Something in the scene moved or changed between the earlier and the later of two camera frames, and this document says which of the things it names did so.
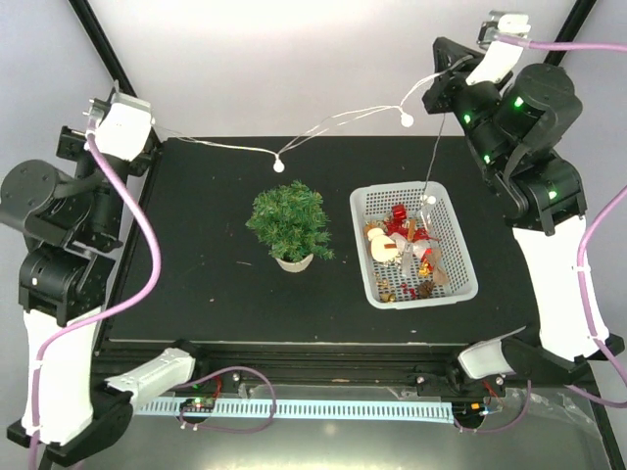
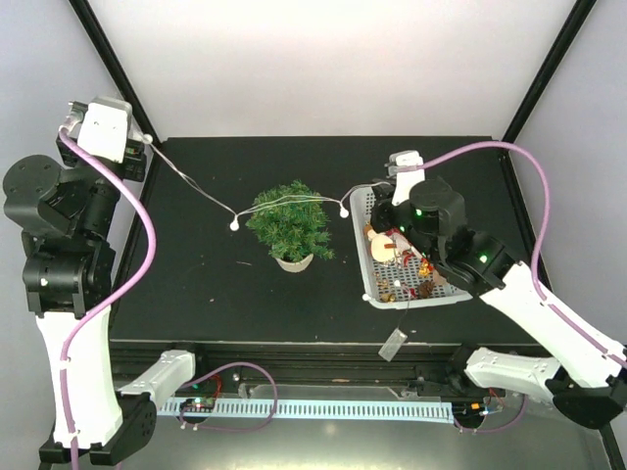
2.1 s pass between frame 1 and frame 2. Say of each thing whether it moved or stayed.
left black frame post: stayed
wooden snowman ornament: stayed
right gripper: moved
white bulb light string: moved
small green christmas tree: stayed
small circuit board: stayed
